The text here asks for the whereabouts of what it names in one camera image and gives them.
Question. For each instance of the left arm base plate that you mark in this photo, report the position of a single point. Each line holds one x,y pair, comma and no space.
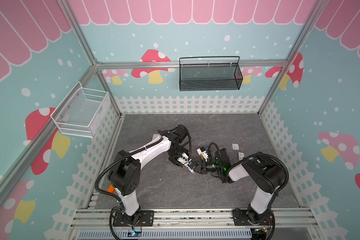
141,218

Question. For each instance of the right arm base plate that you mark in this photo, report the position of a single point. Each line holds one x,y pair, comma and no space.
243,217

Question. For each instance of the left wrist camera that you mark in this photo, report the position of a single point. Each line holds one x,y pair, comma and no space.
185,160

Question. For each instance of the orange toy brick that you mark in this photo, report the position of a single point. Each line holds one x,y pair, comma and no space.
111,189

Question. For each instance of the white wire mesh basket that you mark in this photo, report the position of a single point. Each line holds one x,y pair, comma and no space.
81,112

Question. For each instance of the white battery cover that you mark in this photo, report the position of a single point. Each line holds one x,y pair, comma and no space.
241,156
235,147

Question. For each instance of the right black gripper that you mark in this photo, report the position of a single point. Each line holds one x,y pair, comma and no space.
203,166

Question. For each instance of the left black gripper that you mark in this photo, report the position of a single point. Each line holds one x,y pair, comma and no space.
175,161

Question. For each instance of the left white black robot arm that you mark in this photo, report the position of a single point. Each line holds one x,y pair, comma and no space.
121,178

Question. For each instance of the white air conditioner remote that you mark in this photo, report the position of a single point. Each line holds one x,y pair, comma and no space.
189,166

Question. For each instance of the black wire mesh basket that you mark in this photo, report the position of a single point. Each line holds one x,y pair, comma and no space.
220,73

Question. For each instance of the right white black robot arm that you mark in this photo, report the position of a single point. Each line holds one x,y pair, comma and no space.
268,172

